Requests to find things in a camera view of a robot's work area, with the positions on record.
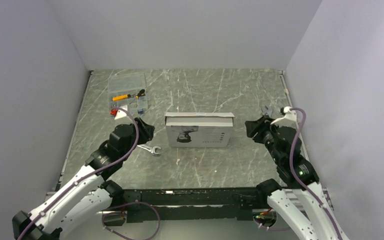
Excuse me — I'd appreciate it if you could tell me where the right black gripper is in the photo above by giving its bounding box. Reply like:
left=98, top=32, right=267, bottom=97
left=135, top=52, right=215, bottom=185
left=244, top=114, right=284, bottom=164

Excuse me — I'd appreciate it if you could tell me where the white hair clipper box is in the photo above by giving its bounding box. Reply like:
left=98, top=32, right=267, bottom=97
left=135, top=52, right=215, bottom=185
left=164, top=112, right=235, bottom=148

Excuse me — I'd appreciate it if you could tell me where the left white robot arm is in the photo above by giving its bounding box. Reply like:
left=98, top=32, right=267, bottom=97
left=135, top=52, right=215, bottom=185
left=12, top=117, right=155, bottom=240

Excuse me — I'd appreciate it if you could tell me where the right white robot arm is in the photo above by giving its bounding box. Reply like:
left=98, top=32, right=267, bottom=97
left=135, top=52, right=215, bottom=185
left=244, top=116, right=348, bottom=240

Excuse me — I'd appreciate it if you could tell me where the silver combination wrench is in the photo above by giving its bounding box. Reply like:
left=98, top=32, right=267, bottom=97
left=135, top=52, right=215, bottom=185
left=137, top=144, right=162, bottom=157

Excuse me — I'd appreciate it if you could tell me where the clear plastic organizer box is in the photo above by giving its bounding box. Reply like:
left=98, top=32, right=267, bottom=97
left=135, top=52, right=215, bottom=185
left=107, top=72, right=148, bottom=115

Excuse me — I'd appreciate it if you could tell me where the black yellow small tool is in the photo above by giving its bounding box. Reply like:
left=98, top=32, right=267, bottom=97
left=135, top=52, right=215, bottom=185
left=134, top=89, right=146, bottom=99

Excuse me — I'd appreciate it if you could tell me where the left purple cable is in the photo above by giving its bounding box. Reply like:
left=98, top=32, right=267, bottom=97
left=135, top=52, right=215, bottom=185
left=16, top=107, right=161, bottom=240

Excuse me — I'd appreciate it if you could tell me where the purple cable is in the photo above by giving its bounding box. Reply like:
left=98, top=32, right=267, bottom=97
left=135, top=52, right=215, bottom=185
left=253, top=107, right=344, bottom=240
left=16, top=107, right=161, bottom=240

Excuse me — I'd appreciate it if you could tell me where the red handled adjustable wrench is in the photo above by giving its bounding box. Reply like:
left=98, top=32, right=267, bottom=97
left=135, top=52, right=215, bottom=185
left=261, top=105, right=273, bottom=118

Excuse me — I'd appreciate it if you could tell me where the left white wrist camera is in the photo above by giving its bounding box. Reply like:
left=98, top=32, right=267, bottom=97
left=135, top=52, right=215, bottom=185
left=110, top=107, right=128, bottom=120

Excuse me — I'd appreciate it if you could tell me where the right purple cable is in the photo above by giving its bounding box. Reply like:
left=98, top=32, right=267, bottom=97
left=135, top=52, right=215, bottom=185
left=253, top=107, right=344, bottom=240

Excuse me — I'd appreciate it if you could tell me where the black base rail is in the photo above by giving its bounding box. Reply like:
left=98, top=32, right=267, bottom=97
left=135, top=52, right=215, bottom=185
left=101, top=187, right=274, bottom=227

